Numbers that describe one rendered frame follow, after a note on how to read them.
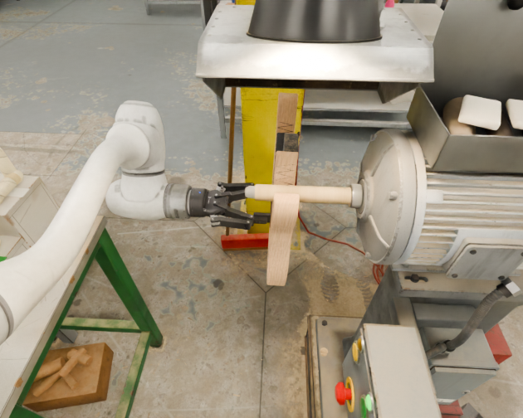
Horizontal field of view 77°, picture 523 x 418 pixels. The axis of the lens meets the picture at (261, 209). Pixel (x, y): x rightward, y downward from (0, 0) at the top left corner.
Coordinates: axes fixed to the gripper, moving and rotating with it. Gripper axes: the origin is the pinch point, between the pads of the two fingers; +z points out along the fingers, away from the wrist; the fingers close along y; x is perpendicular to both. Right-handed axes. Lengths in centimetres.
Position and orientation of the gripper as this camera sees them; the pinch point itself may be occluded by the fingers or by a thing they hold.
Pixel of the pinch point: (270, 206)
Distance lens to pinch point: 83.7
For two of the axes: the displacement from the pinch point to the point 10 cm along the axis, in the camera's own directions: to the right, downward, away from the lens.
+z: 10.0, 0.5, -0.3
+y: -0.6, 7.6, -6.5
